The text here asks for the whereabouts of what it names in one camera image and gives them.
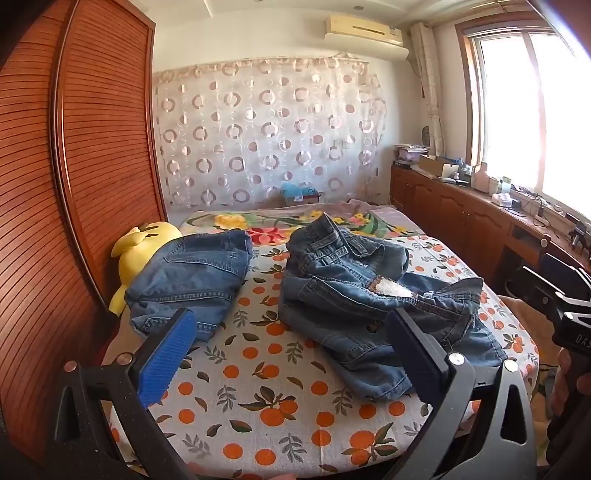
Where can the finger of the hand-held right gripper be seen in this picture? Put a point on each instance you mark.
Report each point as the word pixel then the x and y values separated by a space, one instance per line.
pixel 549 307
pixel 549 284

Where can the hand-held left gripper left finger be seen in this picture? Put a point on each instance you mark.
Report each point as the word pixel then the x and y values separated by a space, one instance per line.
pixel 157 357

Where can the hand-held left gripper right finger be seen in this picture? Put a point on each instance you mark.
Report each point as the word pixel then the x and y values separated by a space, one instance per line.
pixel 404 334

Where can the blue jeans pants with patch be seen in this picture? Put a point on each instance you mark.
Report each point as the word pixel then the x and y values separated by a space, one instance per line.
pixel 332 295

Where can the person's right hand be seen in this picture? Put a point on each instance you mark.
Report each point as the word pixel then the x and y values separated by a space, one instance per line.
pixel 565 383

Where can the small white device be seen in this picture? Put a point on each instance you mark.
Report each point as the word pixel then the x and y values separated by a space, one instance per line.
pixel 501 200

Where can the yellow plush toy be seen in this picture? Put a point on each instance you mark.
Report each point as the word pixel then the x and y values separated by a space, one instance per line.
pixel 138 249

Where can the wooden cabinet counter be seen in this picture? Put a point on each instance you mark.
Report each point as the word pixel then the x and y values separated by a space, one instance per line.
pixel 457 217

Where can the orange-print bed sheet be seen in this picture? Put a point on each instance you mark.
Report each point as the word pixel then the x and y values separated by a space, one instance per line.
pixel 277 392

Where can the open cardboard box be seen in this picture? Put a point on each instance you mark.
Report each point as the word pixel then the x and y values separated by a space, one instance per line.
pixel 436 167

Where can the floral blanket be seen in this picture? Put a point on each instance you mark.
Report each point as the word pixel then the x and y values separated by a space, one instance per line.
pixel 277 221

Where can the wooden framed window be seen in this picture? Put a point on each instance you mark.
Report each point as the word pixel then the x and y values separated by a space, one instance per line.
pixel 517 115

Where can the cardboard box with blue cloth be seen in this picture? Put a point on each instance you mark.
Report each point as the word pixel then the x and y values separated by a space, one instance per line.
pixel 300 194

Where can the stack of papers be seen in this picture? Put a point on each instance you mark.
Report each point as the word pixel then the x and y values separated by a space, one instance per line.
pixel 408 153

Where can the dark oval ornament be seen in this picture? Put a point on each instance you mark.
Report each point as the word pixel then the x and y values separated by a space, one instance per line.
pixel 427 136

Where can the wooden louvered wardrobe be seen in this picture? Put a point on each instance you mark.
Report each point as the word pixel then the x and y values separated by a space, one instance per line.
pixel 69 184

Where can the white window curtain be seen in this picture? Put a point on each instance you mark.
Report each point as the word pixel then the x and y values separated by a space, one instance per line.
pixel 429 83

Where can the circle-patterned sheer curtain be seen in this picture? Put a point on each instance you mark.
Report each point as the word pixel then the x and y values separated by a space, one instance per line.
pixel 268 129

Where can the white air conditioner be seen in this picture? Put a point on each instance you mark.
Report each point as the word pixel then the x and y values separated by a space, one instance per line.
pixel 364 32

